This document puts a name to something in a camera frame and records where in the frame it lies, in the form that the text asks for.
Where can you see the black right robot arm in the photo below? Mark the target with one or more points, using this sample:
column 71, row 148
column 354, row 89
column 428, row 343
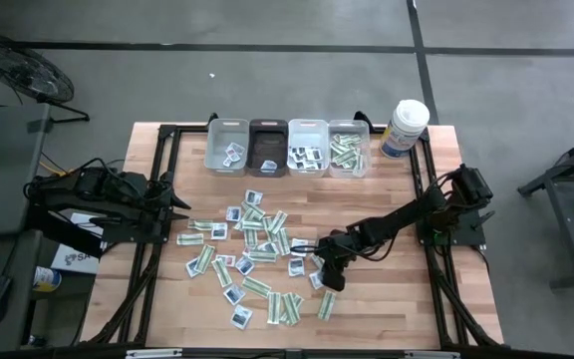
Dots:
column 406, row 214

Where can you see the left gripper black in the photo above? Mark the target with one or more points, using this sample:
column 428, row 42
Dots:
column 150, row 197

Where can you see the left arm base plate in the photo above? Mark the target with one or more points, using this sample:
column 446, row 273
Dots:
column 117, row 234

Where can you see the white and blue can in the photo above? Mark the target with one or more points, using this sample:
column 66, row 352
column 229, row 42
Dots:
column 47, row 279

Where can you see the white printed cardboard box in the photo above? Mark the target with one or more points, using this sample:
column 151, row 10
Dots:
column 75, row 259

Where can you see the dark grey plastic bin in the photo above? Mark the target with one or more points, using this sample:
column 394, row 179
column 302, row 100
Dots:
column 267, row 142

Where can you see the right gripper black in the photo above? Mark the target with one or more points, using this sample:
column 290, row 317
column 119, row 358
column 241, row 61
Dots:
column 342, row 244

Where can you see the white plastic bin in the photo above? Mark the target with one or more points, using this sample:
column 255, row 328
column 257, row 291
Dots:
column 307, row 130

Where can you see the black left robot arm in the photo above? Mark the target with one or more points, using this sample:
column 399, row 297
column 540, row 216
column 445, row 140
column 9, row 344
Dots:
column 102, row 189

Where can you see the disinfecting wipes canister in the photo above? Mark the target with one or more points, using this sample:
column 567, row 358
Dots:
column 406, row 124

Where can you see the grey metal side table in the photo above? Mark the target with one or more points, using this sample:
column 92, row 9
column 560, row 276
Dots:
column 563, row 224

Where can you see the light grey plastic bin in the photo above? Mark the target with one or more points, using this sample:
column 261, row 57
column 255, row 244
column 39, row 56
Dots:
column 214, row 149

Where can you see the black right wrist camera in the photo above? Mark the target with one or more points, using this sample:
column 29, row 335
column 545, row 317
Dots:
column 334, row 280

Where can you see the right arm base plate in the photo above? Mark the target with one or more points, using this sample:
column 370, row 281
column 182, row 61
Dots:
column 471, row 235

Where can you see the grey desk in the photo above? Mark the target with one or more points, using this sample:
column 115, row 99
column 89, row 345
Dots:
column 13, row 339
column 3, row 164

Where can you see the black floor fan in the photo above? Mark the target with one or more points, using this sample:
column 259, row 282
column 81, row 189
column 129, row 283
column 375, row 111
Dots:
column 23, row 70

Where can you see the clear plastic bin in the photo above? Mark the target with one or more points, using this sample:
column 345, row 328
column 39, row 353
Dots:
column 364, row 172

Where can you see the black desk support beam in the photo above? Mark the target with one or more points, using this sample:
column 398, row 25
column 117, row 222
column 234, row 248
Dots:
column 63, row 232

